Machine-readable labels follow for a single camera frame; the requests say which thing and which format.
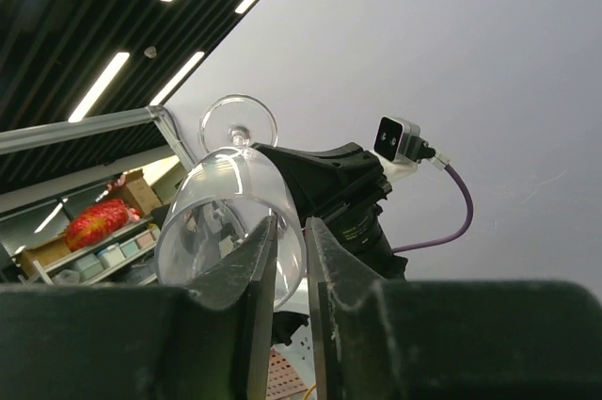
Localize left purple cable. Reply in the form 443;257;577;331
392;157;475;254

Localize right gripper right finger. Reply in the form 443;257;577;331
305;217;601;399

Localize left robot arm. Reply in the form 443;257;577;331
252;143;407;279

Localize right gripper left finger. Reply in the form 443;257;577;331
1;216;277;399

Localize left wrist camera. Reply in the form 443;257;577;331
372;116;436;183

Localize clear flute glass front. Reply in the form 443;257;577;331
154;94;306;310

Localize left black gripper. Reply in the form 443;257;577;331
252;142;392;223

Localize gold wire glass rack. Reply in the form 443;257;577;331
302;383;316;400

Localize pink plastic basket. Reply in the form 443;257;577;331
265;349;309;400

